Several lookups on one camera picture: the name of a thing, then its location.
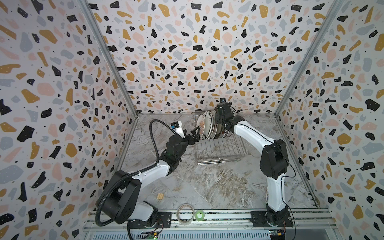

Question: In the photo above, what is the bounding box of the dark mosaic rim plate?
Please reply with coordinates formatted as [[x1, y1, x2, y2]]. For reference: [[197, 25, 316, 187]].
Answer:
[[214, 109, 226, 139]]

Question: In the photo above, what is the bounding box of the blue striped white plate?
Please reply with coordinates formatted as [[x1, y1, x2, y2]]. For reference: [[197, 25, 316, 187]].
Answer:
[[206, 111, 212, 139]]

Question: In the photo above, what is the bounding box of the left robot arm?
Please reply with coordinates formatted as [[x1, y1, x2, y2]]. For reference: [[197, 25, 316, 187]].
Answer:
[[95, 127, 200, 227]]

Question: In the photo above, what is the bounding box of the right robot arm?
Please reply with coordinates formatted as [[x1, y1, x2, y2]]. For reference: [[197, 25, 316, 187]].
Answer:
[[215, 98, 289, 226]]

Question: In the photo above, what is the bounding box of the orange sunburst plate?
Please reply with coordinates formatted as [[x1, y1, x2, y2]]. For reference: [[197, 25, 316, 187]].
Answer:
[[210, 110, 217, 139], [196, 113, 207, 140]]

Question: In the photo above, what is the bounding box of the orange sunburst plate front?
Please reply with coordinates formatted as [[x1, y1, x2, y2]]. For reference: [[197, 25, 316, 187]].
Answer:
[[196, 113, 207, 140]]

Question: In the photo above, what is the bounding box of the small wooden block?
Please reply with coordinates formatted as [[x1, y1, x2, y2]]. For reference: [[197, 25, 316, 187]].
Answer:
[[157, 193, 164, 200]]

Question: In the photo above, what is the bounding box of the green tape roll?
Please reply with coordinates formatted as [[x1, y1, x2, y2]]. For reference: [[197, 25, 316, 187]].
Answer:
[[195, 210, 205, 222]]

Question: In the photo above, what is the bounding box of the clear tape roll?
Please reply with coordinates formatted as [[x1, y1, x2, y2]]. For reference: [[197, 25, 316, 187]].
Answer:
[[176, 203, 195, 226]]

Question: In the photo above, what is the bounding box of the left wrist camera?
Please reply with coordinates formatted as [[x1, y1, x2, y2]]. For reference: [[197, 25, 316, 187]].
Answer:
[[171, 121, 185, 139]]

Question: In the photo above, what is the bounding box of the wire dish rack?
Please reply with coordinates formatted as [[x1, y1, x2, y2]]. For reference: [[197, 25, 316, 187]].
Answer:
[[193, 111, 247, 165]]

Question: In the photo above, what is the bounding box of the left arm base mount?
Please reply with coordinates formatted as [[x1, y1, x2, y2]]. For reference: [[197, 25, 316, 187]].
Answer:
[[128, 212, 172, 230]]

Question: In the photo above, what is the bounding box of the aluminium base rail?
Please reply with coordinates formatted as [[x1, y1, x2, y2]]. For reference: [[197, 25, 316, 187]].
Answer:
[[84, 209, 343, 240]]

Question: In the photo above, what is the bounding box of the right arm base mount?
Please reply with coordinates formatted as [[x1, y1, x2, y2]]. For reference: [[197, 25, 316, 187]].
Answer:
[[251, 210, 294, 228]]

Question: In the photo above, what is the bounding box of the black corrugated cable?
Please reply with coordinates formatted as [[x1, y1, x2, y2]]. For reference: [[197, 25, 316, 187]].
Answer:
[[94, 119, 176, 227]]

